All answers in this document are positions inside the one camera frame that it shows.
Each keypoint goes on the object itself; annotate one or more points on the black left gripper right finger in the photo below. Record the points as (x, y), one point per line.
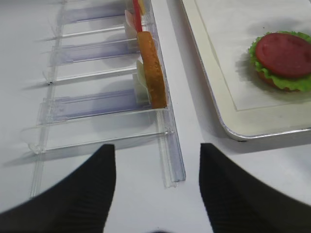
(237, 202)

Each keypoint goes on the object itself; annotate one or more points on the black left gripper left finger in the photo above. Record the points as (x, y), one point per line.
(80, 203)

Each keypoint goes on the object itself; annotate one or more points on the green lettuce leaf on tray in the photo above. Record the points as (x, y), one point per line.
(303, 84)

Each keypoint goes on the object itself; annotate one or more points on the red tomato slice on tray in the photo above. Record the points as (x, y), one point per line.
(285, 55)

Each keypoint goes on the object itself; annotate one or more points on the red tomato slice in rack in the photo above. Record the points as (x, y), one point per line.
(136, 7)

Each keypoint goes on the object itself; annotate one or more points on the yellow cheese slices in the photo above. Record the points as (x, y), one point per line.
(142, 7)

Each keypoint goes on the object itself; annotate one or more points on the cream metal tray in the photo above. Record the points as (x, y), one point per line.
(289, 119)

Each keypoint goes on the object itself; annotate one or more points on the left clear acrylic rack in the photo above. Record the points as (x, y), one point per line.
(97, 92)

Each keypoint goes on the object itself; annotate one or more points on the bottom bun on tray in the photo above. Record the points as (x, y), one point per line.
(271, 83)

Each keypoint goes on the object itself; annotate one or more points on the orange-brown bun slice in rack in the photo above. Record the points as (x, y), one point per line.
(152, 70)

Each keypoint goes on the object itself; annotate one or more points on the white paper tray liner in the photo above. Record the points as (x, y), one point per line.
(232, 26)

